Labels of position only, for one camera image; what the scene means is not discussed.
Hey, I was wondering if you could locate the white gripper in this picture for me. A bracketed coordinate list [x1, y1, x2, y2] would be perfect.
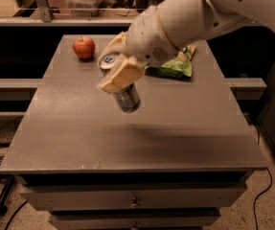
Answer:
[97, 7, 178, 94]

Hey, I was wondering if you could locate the silver blue redbull can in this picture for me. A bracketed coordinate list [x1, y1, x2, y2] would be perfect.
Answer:
[99, 53, 141, 113]

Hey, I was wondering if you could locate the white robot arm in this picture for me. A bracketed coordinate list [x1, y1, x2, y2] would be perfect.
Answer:
[98, 0, 275, 93]

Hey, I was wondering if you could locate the red apple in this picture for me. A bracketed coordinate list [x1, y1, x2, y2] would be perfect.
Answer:
[73, 36, 95, 60]

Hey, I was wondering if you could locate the green snack bag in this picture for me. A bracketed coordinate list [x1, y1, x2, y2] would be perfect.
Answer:
[145, 44, 196, 79]

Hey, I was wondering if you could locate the clear plastic container on shelf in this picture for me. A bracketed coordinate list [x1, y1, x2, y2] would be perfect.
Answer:
[65, 0, 103, 17]

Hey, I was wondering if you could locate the grey cabinet with drawers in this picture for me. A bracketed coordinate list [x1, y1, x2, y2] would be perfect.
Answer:
[0, 35, 267, 230]

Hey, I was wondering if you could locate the grey metal shelf rail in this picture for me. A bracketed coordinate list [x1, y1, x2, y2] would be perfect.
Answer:
[0, 0, 138, 27]

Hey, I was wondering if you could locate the black cable right floor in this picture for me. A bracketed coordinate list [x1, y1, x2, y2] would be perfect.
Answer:
[245, 113, 273, 230]

